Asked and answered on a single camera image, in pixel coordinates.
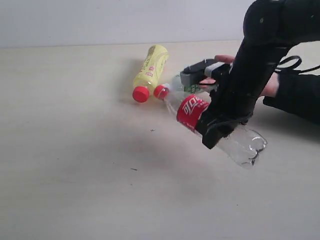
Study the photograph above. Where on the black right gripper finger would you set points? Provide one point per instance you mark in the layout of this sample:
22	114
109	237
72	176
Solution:
214	131

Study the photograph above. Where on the yellow bottle red cap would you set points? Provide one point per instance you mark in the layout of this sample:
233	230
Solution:
150	72

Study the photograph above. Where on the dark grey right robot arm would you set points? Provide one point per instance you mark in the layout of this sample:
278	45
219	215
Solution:
270	28

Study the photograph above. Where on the clear cola bottle red label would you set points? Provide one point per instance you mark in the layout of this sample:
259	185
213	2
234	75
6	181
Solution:
243	145

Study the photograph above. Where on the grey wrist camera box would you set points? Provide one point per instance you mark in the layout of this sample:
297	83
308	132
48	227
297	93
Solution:
200	72

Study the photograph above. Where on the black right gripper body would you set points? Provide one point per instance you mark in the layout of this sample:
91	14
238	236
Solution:
251	69

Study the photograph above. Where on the clear bottle green label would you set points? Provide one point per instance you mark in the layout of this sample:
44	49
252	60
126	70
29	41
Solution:
176	85

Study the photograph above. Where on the black sleeved forearm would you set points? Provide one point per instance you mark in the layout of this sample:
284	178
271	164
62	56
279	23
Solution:
294	94

